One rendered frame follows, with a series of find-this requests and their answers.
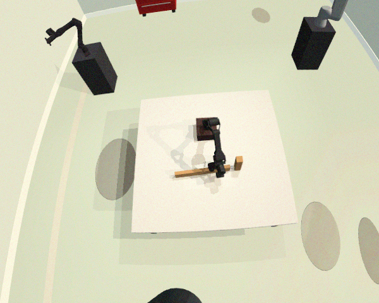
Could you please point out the brown wooden rail with steel hooks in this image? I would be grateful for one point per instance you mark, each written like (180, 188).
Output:
(202, 171)

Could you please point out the brown wooden post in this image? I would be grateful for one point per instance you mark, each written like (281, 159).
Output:
(238, 163)

